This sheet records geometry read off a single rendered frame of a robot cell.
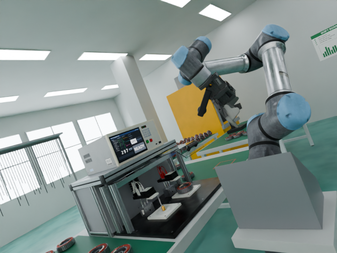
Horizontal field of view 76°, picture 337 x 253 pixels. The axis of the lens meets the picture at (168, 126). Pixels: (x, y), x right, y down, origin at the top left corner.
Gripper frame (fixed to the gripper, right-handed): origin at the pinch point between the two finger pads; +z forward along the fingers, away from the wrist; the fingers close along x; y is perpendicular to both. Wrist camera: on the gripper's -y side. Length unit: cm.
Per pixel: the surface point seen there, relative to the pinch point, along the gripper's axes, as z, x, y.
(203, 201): 28, 5, -47
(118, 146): -25, 16, -68
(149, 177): 7, 31, -85
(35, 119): -251, 406, -583
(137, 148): -15, 27, -68
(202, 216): 28, -6, -45
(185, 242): 23, -23, -48
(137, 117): -20, 373, -289
